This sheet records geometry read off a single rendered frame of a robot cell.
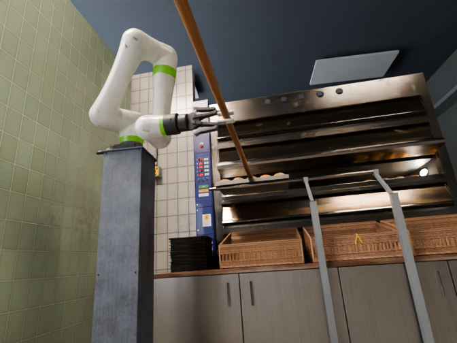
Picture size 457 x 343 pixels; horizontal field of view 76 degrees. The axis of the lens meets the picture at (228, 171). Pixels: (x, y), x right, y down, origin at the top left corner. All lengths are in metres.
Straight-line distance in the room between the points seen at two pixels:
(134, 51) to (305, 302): 1.65
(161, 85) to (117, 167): 0.46
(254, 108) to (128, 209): 1.74
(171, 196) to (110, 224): 1.29
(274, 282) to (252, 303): 0.18
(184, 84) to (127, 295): 2.23
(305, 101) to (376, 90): 0.62
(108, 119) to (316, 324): 1.62
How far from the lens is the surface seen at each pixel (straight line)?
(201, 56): 0.90
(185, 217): 2.64
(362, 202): 2.60
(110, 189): 1.54
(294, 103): 2.85
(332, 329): 1.93
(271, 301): 1.95
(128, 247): 1.45
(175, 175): 2.76
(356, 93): 2.96
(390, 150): 2.65
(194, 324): 2.05
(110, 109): 1.61
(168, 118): 1.27
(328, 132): 2.74
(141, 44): 1.52
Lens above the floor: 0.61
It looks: 18 degrees up
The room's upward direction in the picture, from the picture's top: 4 degrees counter-clockwise
